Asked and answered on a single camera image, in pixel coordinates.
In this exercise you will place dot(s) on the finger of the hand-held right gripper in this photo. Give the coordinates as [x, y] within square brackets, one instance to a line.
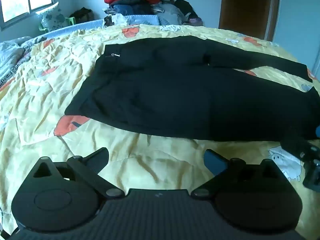
[296, 147]

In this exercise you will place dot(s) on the white blue quilt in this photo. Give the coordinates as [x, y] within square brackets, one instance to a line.
[10, 55]

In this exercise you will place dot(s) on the white wardrobe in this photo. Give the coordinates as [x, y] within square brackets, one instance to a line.
[300, 17]

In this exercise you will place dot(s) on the pile of clothes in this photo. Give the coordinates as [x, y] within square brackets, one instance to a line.
[165, 10]

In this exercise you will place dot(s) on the patterned pillow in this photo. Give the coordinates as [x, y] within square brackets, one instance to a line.
[52, 17]

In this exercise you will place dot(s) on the brown wooden door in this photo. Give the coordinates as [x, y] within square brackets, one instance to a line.
[245, 5]

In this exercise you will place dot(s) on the black pants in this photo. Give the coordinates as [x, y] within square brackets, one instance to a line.
[162, 92]

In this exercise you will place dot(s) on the yellow flower printed blanket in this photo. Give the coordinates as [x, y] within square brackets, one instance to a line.
[62, 80]

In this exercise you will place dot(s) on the green plastic chair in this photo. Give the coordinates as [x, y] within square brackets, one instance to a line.
[71, 20]

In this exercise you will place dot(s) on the dark bag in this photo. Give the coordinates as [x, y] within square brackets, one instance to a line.
[82, 15]

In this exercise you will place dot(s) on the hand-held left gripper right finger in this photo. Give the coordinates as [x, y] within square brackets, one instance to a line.
[215, 162]

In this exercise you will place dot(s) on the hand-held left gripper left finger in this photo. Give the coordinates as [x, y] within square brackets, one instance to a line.
[98, 158]

